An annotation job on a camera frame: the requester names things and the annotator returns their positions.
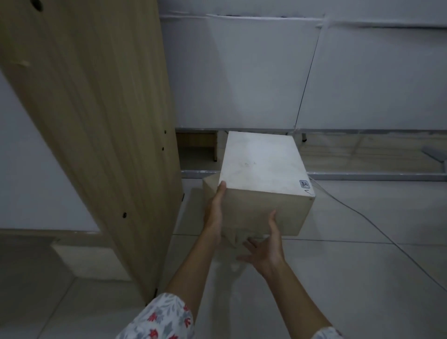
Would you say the floral sleeve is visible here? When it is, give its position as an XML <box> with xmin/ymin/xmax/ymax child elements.
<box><xmin>115</xmin><ymin>292</ymin><xmax>195</xmax><ymax>339</ymax></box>
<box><xmin>311</xmin><ymin>326</ymin><xmax>345</xmax><ymax>339</ymax></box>

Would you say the white partition board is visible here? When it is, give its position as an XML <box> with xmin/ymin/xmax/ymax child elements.
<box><xmin>296</xmin><ymin>16</ymin><xmax>447</xmax><ymax>132</ymax></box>
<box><xmin>159</xmin><ymin>13</ymin><xmax>323</xmax><ymax>130</ymax></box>

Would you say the thin white cable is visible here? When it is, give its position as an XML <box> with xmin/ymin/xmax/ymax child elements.
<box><xmin>308</xmin><ymin>176</ymin><xmax>447</xmax><ymax>295</ymax></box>

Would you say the person's left forearm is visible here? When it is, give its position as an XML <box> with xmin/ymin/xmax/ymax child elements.
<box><xmin>163</xmin><ymin>237</ymin><xmax>222</xmax><ymax>320</ymax></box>

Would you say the small wooden cabinet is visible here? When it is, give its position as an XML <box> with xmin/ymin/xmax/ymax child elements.
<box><xmin>176</xmin><ymin>130</ymin><xmax>220</xmax><ymax>163</ymax></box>

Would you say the floral right sleeve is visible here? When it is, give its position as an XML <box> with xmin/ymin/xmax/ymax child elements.
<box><xmin>311</xmin><ymin>326</ymin><xmax>345</xmax><ymax>339</ymax></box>

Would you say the person's left hand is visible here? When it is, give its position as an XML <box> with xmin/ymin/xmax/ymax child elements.
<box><xmin>203</xmin><ymin>181</ymin><xmax>228</xmax><ymax>242</ymax></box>

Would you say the person's right forearm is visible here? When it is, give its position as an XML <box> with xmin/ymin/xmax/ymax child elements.
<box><xmin>262</xmin><ymin>262</ymin><xmax>334</xmax><ymax>334</ymax></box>

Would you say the large wooden board panel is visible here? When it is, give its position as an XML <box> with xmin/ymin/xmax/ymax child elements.
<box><xmin>0</xmin><ymin>0</ymin><xmax>185</xmax><ymax>305</ymax></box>

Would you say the silver metal floor rail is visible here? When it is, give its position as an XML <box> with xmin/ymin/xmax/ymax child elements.
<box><xmin>180</xmin><ymin>170</ymin><xmax>447</xmax><ymax>181</ymax></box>

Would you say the floral left sleeve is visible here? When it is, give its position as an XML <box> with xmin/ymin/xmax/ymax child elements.
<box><xmin>115</xmin><ymin>292</ymin><xmax>195</xmax><ymax>339</ymax></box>

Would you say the person's right hand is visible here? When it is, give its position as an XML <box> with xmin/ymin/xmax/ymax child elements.
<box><xmin>236</xmin><ymin>210</ymin><xmax>288</xmax><ymax>278</ymax></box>

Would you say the grey metal bar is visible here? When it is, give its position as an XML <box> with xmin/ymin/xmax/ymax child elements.
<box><xmin>421</xmin><ymin>146</ymin><xmax>447</xmax><ymax>173</ymax></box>

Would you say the white rectangular box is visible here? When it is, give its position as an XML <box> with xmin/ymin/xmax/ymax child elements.
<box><xmin>218</xmin><ymin>131</ymin><xmax>316</xmax><ymax>237</ymax></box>

